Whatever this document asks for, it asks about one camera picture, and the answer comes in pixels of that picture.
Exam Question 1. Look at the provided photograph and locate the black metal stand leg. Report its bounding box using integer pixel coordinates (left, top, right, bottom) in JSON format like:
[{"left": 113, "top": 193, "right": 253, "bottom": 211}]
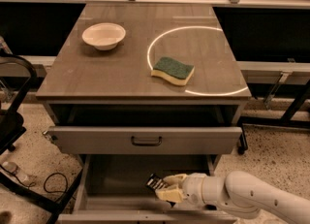
[{"left": 238, "top": 80, "right": 310, "bottom": 129}]

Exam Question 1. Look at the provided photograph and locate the black floor cable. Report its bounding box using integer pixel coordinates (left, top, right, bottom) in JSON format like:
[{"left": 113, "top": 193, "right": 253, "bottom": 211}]
[{"left": 43, "top": 172, "right": 70, "bottom": 195}]

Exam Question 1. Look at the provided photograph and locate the grey upper drawer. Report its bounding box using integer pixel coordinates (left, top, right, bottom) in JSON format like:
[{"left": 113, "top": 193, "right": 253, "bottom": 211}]
[{"left": 48, "top": 126, "right": 241, "bottom": 155}]

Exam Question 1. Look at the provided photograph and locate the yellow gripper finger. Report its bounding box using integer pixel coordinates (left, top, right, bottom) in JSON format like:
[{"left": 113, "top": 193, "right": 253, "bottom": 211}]
[
  {"left": 164, "top": 174, "right": 187, "bottom": 185},
  {"left": 155, "top": 184, "right": 184, "bottom": 203}
]

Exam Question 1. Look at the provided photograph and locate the green yellow sponge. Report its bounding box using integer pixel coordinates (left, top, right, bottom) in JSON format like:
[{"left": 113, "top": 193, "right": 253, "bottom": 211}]
[{"left": 151, "top": 57, "right": 195, "bottom": 86}]

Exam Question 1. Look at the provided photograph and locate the black drawer handle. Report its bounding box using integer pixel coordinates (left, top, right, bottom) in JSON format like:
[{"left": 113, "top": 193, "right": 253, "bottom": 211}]
[{"left": 131, "top": 136, "right": 162, "bottom": 146}]

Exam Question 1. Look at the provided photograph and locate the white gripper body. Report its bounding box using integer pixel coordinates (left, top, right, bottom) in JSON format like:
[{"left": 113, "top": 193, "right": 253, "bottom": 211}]
[{"left": 180, "top": 173, "right": 206, "bottom": 207}]

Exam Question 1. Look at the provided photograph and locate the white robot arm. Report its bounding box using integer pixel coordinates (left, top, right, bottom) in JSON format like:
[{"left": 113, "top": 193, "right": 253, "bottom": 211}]
[{"left": 155, "top": 171, "right": 310, "bottom": 224}]

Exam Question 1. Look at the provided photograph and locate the white bowl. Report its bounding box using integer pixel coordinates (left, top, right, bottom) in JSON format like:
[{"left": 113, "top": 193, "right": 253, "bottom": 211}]
[{"left": 82, "top": 23, "right": 126, "bottom": 50}]

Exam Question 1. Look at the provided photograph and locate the open grey lower drawer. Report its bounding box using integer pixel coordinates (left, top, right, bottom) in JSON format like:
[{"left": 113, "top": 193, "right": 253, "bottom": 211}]
[{"left": 57, "top": 155, "right": 236, "bottom": 224}]

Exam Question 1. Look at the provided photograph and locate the grey drawer cabinet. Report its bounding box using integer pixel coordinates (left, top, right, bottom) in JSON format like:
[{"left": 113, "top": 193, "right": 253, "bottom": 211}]
[{"left": 35, "top": 2, "right": 252, "bottom": 224}]

